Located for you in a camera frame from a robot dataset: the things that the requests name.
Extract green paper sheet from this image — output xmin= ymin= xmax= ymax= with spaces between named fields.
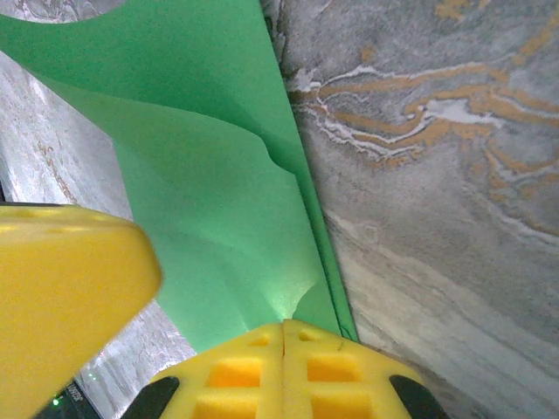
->
xmin=0 ymin=0 xmax=360 ymax=344

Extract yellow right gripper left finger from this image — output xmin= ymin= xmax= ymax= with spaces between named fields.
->
xmin=126 ymin=322 xmax=285 ymax=419

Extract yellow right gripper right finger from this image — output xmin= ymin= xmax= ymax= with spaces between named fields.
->
xmin=283 ymin=319 xmax=451 ymax=419

